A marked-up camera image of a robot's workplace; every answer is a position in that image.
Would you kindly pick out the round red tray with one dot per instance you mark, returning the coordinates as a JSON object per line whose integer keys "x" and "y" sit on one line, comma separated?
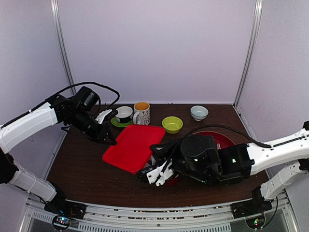
{"x": 221, "y": 140}

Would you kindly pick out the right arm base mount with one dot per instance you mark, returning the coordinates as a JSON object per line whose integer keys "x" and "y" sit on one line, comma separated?
{"x": 253, "y": 212}

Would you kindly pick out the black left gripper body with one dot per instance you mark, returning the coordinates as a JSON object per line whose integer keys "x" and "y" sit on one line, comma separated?
{"x": 80, "y": 122}

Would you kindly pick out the lime green bowl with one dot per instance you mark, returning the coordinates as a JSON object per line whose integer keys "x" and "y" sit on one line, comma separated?
{"x": 172, "y": 124}

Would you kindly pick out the right aluminium frame post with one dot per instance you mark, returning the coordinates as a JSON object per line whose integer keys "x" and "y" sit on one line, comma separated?
{"x": 250, "y": 51}

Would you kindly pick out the red tin box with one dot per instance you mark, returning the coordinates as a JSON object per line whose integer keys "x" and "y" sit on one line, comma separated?
{"x": 172, "y": 180}

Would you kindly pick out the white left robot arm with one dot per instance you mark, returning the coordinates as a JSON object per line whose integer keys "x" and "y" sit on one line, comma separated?
{"x": 29, "y": 142}

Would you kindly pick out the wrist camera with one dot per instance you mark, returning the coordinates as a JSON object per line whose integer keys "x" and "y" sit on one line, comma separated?
{"x": 156, "y": 175}
{"x": 106, "y": 115}

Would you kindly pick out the patterned mug yellow inside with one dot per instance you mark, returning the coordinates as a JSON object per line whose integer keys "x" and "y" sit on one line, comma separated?
{"x": 141, "y": 113}

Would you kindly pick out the white dark-banded cup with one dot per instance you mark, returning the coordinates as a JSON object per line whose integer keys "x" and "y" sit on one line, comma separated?
{"x": 125, "y": 114}

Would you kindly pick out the left aluminium frame post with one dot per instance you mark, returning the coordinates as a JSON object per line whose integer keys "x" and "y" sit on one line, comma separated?
{"x": 61, "y": 41}

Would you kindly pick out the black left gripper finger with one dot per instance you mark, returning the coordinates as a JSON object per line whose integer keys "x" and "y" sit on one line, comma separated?
{"x": 107, "y": 136}
{"x": 104, "y": 141}

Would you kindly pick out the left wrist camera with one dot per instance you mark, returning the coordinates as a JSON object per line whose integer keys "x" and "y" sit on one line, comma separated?
{"x": 106, "y": 115}

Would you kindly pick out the aluminium frame post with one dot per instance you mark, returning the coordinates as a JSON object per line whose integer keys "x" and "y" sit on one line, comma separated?
{"x": 61, "y": 41}
{"x": 250, "y": 51}

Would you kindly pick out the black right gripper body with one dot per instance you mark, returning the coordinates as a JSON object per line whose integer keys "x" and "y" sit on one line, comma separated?
{"x": 200, "y": 177}

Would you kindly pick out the pale blue ceramic bowl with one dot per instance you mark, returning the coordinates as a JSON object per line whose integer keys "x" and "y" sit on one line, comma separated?
{"x": 199, "y": 112}

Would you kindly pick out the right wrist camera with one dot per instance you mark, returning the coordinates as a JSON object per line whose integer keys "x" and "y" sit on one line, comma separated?
{"x": 156, "y": 175}

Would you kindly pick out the aluminium front rail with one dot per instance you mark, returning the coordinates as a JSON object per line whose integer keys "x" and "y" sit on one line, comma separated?
{"x": 207, "y": 218}

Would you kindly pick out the red tin lid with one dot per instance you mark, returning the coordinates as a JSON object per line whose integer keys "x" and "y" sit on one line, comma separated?
{"x": 132, "y": 150}

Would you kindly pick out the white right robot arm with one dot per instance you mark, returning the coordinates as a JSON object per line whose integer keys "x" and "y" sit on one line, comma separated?
{"x": 239, "y": 162}

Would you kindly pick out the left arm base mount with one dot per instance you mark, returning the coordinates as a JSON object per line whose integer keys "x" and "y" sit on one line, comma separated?
{"x": 67, "y": 215}

